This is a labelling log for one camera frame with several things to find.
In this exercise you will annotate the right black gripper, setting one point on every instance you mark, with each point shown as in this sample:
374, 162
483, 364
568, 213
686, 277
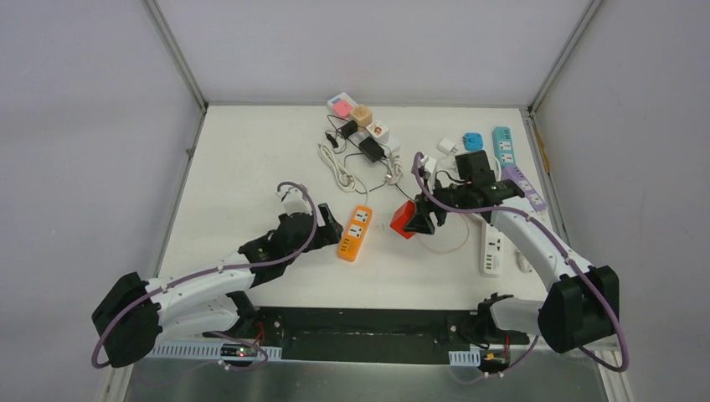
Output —
422, 222

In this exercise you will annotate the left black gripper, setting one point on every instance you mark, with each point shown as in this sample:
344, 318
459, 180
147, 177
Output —
320, 232

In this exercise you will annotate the red cube plug adapter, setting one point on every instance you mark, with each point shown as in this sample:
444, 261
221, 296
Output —
401, 217

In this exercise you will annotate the orange power strip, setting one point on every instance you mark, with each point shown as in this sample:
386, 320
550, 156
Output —
354, 233

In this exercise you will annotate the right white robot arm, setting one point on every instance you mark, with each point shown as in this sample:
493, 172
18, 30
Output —
582, 302

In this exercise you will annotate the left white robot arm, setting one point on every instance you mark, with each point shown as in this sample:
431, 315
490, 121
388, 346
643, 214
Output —
136, 315

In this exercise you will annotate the white charger plug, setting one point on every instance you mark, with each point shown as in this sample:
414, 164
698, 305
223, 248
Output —
447, 147

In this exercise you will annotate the blue plug adapter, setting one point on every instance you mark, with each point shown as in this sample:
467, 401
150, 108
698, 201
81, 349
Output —
473, 141

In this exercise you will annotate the black power adapter brick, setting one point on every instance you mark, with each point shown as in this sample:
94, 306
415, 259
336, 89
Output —
371, 149

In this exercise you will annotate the purple power strip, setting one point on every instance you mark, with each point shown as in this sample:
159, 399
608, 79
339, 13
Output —
514, 173

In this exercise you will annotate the teal power strip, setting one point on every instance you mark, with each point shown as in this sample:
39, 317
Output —
503, 147

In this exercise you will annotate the small black adapter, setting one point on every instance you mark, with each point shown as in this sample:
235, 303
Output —
348, 129

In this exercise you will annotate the long white power strip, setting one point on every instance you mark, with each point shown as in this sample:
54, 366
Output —
392, 147

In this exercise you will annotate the tan cube adapter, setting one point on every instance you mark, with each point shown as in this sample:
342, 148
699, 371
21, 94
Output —
362, 115

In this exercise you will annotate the pink flat adapter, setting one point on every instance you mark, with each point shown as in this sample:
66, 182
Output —
342, 108

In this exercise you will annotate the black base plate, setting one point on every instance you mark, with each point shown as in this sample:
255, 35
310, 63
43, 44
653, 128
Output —
370, 335

